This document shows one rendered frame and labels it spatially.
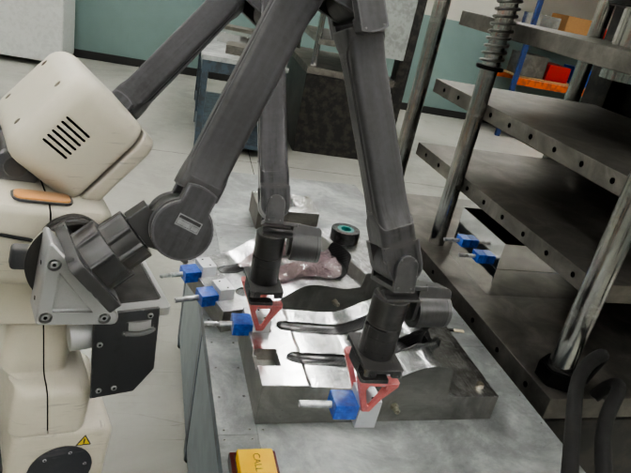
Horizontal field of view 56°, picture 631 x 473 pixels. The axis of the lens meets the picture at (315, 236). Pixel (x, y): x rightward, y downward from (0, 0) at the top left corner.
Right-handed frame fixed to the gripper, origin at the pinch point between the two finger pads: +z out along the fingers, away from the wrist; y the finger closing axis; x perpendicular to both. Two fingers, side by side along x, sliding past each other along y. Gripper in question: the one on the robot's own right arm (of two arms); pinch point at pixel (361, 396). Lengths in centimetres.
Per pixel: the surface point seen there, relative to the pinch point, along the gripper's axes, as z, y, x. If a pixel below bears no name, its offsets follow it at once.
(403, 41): -28, 424, -166
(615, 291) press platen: -9, 28, -72
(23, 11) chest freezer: 38, 661, 172
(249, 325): 5.1, 27.3, 14.4
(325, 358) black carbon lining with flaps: 7.1, 19.5, -0.3
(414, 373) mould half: 3.2, 10.5, -15.1
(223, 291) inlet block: 7.4, 43.9, 17.9
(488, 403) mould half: 10.1, 10.8, -34.2
